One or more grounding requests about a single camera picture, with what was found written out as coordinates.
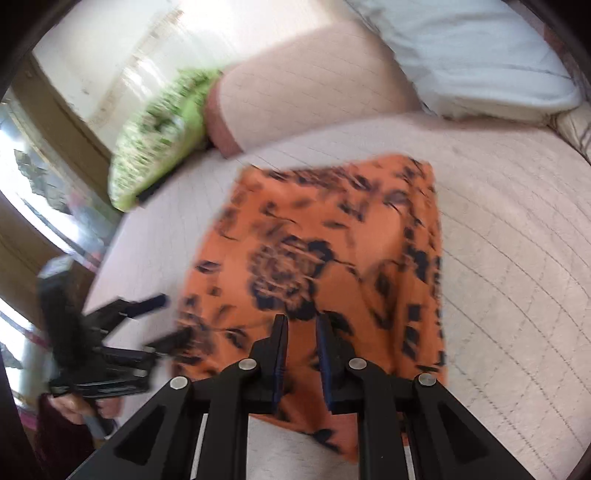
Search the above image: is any person's left hand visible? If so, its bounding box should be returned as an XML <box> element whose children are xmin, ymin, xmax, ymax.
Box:
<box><xmin>50</xmin><ymin>393</ymin><xmax>100</xmax><ymax>424</ymax></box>

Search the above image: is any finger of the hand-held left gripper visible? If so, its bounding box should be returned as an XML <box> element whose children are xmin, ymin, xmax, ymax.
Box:
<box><xmin>81</xmin><ymin>294</ymin><xmax>170</xmax><ymax>329</ymax></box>
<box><xmin>142</xmin><ymin>329</ymin><xmax>195</xmax><ymax>360</ymax></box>

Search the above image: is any pink bolster pillow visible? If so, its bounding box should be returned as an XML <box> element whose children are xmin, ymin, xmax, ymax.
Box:
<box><xmin>205</xmin><ymin>20</ymin><xmax>422</xmax><ymax>160</ymax></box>

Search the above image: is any person's left forearm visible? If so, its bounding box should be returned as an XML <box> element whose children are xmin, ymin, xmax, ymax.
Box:
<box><xmin>30</xmin><ymin>392</ymin><xmax>100</xmax><ymax>476</ymax></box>

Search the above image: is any beige pillow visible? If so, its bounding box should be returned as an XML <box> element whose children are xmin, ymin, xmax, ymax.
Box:
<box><xmin>553</xmin><ymin>103</ymin><xmax>591</xmax><ymax>163</ymax></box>

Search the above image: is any orange floral garment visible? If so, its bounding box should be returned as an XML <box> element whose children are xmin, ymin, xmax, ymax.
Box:
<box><xmin>171</xmin><ymin>154</ymin><xmax>450</xmax><ymax>465</ymax></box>

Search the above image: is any white pillow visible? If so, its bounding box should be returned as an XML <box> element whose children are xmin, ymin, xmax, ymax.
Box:
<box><xmin>345</xmin><ymin>0</ymin><xmax>583</xmax><ymax>123</ymax></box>

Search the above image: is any pale quilted bedspread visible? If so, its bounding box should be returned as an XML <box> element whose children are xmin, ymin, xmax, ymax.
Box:
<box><xmin>85</xmin><ymin>110</ymin><xmax>591</xmax><ymax>480</ymax></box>

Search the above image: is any green patterned pillow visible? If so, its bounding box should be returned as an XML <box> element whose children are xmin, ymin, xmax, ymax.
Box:
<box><xmin>107</xmin><ymin>66</ymin><xmax>225</xmax><ymax>214</ymax></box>

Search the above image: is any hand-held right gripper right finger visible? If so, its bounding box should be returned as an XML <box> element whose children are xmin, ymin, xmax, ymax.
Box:
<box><xmin>316</xmin><ymin>312</ymin><xmax>537</xmax><ymax>480</ymax></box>

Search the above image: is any wooden framed window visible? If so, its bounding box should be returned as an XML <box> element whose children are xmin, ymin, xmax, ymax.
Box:
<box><xmin>0</xmin><ymin>51</ymin><xmax>122</xmax><ymax>398</ymax></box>

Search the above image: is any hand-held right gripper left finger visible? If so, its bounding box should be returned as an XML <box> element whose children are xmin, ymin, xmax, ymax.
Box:
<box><xmin>67</xmin><ymin>315</ymin><xmax>290</xmax><ymax>480</ymax></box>

